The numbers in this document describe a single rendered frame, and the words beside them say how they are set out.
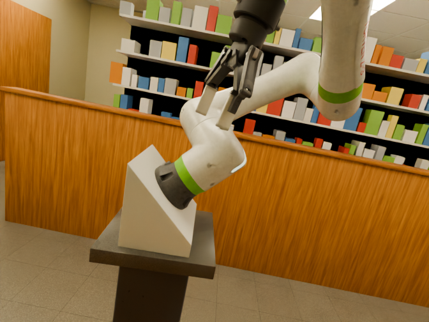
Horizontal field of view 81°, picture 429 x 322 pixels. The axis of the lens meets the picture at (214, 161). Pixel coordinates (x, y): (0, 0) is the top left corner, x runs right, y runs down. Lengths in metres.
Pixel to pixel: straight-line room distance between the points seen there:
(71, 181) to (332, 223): 2.16
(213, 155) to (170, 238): 0.24
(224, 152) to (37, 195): 2.11
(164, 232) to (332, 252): 1.91
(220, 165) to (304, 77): 0.42
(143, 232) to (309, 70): 0.70
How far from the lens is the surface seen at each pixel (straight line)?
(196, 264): 0.70
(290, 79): 0.89
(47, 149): 2.43
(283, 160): 2.02
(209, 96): 0.64
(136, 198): 0.66
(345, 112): 0.85
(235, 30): 0.57
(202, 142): 0.71
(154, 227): 0.68
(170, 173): 0.72
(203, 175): 0.69
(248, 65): 0.51
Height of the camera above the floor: 1.35
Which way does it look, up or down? 13 degrees down
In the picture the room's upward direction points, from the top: 11 degrees clockwise
